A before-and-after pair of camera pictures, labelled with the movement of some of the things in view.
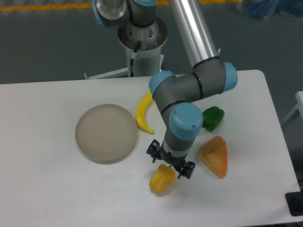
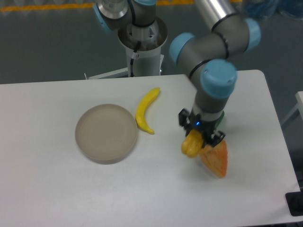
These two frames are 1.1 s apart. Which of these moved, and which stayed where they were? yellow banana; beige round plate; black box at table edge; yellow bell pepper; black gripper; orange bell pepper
Moved: yellow bell pepper; black gripper
Stayed: black box at table edge; yellow banana; beige round plate; orange bell pepper
